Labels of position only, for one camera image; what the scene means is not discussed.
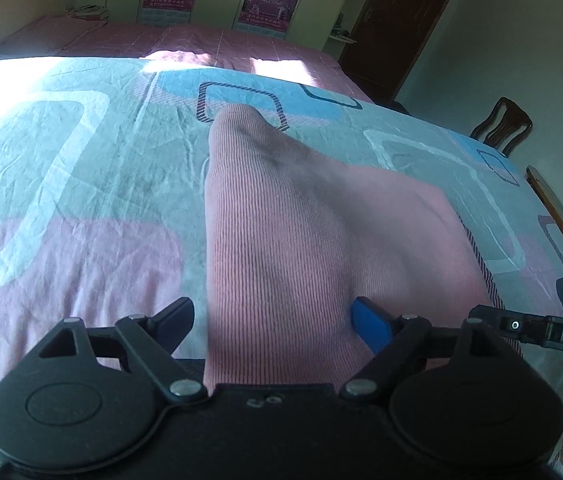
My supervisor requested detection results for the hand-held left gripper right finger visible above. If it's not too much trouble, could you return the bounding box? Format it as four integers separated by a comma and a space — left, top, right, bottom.
339, 296, 507, 403

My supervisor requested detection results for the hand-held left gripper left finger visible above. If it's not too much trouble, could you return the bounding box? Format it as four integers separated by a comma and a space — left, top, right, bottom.
36, 296, 210, 403

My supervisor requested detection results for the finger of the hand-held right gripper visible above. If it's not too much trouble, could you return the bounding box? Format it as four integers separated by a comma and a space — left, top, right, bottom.
467, 305, 548, 350

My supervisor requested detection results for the pink ribbed sweater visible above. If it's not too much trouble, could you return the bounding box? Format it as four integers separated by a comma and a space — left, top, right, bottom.
203, 105, 508, 396

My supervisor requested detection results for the patterned light blue bedsheet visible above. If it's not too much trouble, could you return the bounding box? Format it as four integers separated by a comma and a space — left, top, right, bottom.
0, 55, 563, 480

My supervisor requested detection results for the dark wooden chair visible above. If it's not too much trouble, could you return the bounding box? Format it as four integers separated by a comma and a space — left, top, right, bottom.
469, 96, 533, 158

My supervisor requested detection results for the pink checked bedsheet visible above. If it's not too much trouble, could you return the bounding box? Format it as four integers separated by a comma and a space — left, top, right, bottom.
0, 14, 375, 106

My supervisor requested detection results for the dark brown wooden door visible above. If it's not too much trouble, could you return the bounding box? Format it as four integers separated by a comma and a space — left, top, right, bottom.
337, 0, 466, 105

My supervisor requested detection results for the pale corner shelf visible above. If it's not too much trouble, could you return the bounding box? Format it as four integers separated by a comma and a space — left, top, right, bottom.
329, 0, 378, 47

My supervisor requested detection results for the stack of books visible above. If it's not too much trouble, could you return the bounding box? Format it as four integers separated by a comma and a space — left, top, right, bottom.
64, 4, 111, 24

